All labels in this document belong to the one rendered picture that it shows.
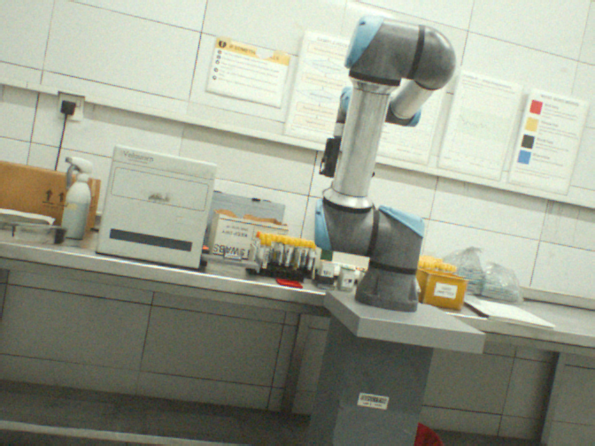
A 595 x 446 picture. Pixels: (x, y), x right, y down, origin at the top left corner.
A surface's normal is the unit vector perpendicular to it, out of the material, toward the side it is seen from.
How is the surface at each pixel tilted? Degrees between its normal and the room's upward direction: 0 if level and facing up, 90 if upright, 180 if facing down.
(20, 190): 91
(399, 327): 90
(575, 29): 90
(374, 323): 90
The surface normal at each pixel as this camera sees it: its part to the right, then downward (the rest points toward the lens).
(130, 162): 0.20, 0.08
